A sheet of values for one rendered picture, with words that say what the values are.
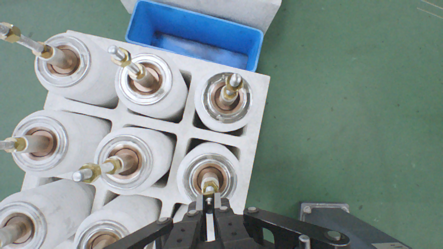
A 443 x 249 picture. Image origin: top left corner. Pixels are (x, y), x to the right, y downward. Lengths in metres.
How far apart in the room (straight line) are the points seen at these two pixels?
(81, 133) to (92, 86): 0.07
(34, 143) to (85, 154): 0.06
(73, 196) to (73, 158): 0.08
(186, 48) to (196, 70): 0.22
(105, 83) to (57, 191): 0.18
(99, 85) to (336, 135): 0.60
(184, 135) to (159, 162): 0.08
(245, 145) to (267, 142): 0.21
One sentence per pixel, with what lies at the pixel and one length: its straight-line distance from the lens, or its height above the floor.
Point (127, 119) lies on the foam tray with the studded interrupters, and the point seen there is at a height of 0.18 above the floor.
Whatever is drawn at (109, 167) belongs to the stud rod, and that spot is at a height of 0.30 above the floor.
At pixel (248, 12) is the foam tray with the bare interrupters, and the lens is 0.47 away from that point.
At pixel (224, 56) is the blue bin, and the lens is 0.55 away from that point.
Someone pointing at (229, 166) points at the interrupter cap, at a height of 0.25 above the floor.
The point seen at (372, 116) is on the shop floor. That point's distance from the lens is 0.71.
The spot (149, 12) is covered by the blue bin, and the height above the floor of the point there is 0.08.
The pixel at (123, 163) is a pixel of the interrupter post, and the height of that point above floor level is 0.28.
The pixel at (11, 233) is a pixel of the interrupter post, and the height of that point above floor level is 0.27.
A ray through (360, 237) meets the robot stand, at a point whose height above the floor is 0.17.
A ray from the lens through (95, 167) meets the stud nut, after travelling 0.21.
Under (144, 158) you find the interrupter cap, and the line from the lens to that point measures 0.27.
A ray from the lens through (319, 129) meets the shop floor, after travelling 0.60.
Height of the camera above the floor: 0.50
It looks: 85 degrees down
